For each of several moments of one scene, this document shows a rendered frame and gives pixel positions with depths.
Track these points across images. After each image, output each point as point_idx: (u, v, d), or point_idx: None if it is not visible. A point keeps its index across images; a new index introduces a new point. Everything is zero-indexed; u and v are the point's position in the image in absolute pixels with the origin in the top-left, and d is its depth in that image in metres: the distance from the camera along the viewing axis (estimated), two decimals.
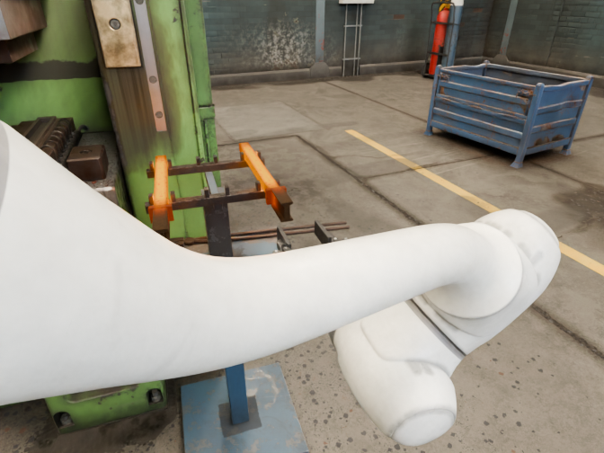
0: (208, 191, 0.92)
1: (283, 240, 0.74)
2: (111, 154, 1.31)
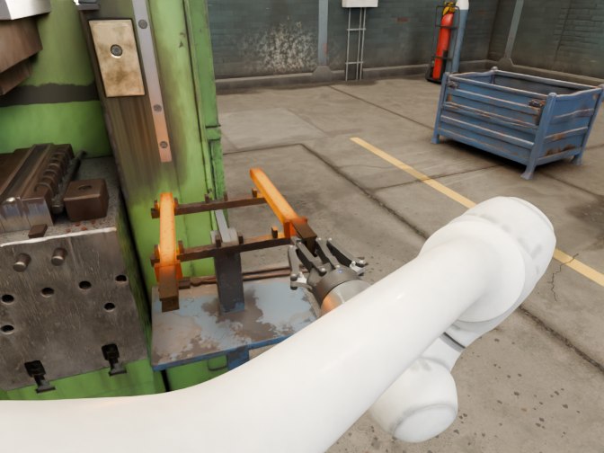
0: (219, 241, 0.83)
1: (297, 235, 0.75)
2: (111, 185, 1.22)
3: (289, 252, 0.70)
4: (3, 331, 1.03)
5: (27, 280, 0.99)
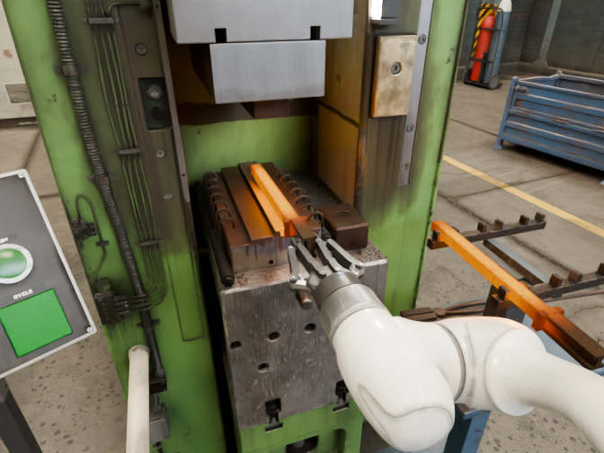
0: (563, 280, 0.76)
1: (297, 236, 0.75)
2: None
3: (289, 253, 0.70)
4: (258, 369, 0.96)
5: (297, 316, 0.91)
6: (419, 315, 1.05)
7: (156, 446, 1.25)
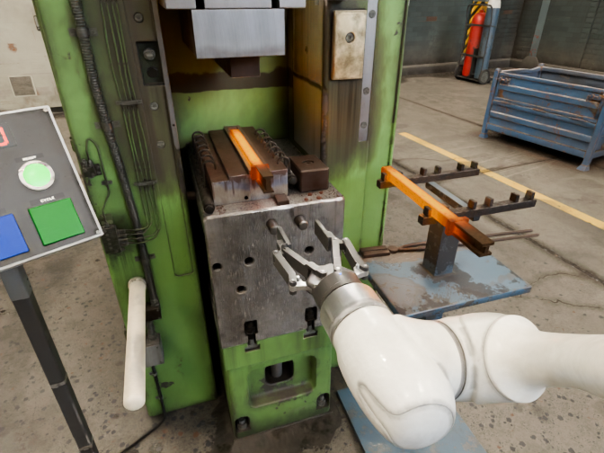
0: (476, 203, 0.95)
1: (283, 240, 0.74)
2: None
3: (277, 257, 0.69)
4: (236, 291, 1.14)
5: (268, 244, 1.10)
6: (375, 251, 1.23)
7: (153, 373, 1.43)
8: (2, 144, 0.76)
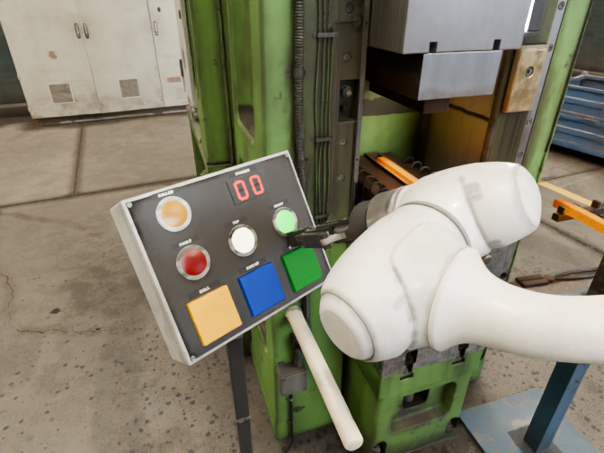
0: None
1: (301, 232, 0.75)
2: None
3: (305, 235, 0.70)
4: None
5: None
6: (533, 280, 1.24)
7: (289, 398, 1.44)
8: (260, 192, 0.76)
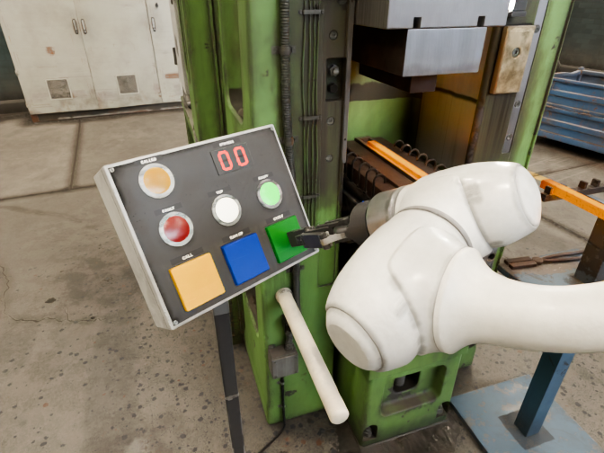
0: None
1: (301, 232, 0.75)
2: None
3: (305, 235, 0.70)
4: None
5: None
6: (521, 262, 1.25)
7: (280, 382, 1.44)
8: (244, 164, 0.77)
